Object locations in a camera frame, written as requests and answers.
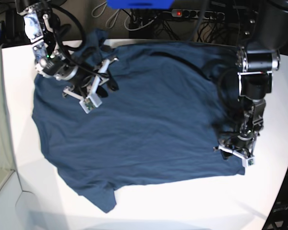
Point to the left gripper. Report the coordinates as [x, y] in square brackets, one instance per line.
[236, 145]

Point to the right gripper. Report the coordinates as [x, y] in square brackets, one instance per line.
[85, 84]

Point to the dark blue t-shirt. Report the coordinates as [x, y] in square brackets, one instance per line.
[159, 127]

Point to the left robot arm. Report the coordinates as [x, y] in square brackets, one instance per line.
[257, 58]

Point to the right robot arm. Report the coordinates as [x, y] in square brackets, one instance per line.
[53, 59]

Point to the blue box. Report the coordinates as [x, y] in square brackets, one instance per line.
[140, 4]

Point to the black power strip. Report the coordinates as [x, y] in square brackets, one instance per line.
[194, 14]

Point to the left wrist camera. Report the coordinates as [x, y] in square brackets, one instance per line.
[247, 162]

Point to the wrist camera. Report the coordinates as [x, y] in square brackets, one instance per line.
[89, 103]
[247, 162]

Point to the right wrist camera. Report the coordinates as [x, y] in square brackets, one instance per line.
[89, 103]

